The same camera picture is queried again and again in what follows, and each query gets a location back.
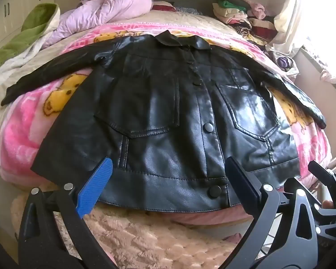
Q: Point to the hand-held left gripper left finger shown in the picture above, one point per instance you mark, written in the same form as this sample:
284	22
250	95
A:
95	185

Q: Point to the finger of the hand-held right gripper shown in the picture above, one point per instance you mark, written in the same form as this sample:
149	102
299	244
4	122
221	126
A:
289	183
322	173

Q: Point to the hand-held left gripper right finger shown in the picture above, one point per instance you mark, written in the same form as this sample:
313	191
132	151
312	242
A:
240	185

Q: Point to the black leather jacket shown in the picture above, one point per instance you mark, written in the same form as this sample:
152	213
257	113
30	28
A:
156	103

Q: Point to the bag of clothes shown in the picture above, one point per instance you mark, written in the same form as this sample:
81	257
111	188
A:
282	61

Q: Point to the pile of folded clothes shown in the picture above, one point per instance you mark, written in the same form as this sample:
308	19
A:
235	11

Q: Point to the beige fluffy rug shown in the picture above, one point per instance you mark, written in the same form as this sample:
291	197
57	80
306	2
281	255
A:
145	241

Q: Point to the pink printed blanket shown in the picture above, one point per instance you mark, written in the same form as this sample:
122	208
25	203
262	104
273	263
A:
25	134

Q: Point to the window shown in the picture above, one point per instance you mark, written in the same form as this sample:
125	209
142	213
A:
330	19

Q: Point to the cream curtain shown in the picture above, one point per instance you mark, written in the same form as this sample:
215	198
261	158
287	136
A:
288	19

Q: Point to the green and white blanket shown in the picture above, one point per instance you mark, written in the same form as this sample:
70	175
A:
25	33

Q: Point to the lilac padded quilt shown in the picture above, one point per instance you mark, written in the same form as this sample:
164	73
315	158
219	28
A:
100	8

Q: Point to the blue patterned cloth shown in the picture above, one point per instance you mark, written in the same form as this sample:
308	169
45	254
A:
187	9

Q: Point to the dark red pillow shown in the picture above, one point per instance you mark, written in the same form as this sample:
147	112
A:
162	6

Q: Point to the white wardrobe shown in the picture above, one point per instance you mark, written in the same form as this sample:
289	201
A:
22	0

